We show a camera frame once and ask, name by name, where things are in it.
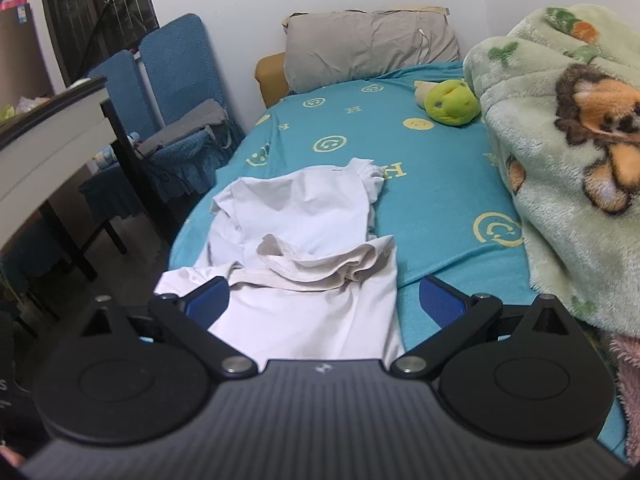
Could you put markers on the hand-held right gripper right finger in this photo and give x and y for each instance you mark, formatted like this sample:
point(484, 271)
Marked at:
point(440, 302)

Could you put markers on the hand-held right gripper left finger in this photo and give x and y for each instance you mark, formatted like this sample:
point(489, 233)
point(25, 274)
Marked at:
point(210, 297)

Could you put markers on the white t-shirt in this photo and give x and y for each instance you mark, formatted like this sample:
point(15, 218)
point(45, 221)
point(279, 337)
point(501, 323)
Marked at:
point(310, 210)

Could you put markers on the bed with teal sheet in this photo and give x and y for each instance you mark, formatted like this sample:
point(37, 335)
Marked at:
point(440, 185)

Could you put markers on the blue and white bottle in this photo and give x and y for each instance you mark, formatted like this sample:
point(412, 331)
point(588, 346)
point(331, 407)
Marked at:
point(117, 150)

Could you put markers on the grey cloth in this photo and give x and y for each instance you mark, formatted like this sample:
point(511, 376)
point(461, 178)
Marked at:
point(185, 125)

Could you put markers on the green printed fleece blanket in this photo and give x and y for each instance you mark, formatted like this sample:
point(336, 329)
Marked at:
point(560, 175)

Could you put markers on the green plush toy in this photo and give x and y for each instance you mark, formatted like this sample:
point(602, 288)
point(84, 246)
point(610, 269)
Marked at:
point(452, 102)

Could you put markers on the pink fuzzy cloth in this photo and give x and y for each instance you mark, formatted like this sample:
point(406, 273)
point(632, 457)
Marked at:
point(627, 385)

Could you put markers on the white table with black legs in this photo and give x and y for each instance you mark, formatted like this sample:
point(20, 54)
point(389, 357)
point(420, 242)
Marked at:
point(55, 150)

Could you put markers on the short blue covered chair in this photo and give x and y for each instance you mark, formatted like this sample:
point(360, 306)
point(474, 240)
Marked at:
point(117, 90)

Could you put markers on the tall blue covered chair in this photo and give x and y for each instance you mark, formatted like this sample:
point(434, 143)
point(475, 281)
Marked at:
point(180, 65)

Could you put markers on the grey pillow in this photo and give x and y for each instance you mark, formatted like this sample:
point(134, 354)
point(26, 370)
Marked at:
point(370, 50)

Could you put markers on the crumpled plastic bags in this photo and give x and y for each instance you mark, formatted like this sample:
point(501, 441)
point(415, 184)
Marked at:
point(22, 106)

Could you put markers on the dark barred window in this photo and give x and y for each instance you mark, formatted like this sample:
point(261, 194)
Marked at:
point(95, 10)

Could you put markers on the cardboard box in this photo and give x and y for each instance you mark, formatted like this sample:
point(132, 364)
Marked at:
point(22, 50)

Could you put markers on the pink lid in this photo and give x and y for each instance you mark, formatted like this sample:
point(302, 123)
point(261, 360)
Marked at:
point(12, 4)

